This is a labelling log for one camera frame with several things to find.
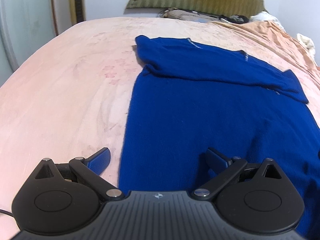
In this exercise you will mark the gold tower fan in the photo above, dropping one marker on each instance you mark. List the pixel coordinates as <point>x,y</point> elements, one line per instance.
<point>77,11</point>

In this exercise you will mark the blue knit sweater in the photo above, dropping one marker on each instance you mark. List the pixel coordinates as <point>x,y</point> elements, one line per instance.
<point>191,96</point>

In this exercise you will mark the pink bed sheet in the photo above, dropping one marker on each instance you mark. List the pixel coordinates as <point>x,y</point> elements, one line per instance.
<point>71,99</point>

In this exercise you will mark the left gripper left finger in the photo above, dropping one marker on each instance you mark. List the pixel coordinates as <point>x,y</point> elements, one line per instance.
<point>88,171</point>

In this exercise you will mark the white fluffy cloth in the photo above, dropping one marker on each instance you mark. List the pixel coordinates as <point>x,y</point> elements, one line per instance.
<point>305,41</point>

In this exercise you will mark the dark clothes pile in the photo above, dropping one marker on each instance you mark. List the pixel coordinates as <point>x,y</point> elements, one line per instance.
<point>236,19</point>

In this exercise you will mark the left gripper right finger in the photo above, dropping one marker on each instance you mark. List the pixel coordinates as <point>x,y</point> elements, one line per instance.
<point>227,171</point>

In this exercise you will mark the white floral wardrobe door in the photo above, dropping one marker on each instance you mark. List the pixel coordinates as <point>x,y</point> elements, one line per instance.
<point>26,25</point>

